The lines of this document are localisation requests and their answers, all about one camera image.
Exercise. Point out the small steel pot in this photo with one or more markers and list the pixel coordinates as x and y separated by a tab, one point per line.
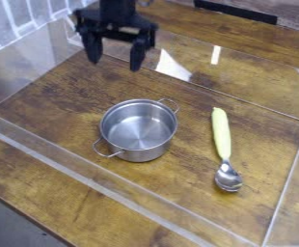
136	129

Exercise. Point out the clear acrylic enclosure wall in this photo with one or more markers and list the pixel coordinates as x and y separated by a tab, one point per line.
212	61

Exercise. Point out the black bar in background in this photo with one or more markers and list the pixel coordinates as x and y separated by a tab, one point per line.
239	12

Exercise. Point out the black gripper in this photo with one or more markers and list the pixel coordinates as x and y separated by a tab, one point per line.
116	21

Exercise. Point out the green handled metal spoon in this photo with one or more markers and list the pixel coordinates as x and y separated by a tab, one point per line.
227	178

